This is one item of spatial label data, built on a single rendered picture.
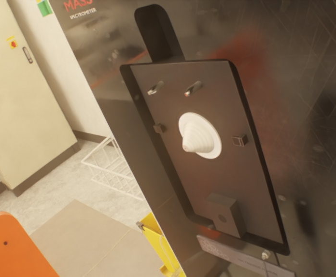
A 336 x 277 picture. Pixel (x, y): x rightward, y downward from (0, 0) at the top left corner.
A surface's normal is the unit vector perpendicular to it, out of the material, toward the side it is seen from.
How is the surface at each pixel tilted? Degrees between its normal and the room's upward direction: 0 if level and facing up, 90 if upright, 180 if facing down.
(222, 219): 90
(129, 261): 0
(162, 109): 90
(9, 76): 90
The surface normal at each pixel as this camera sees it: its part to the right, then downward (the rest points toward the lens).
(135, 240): -0.36, -0.83
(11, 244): 0.64, 0.11
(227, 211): -0.68, 0.55
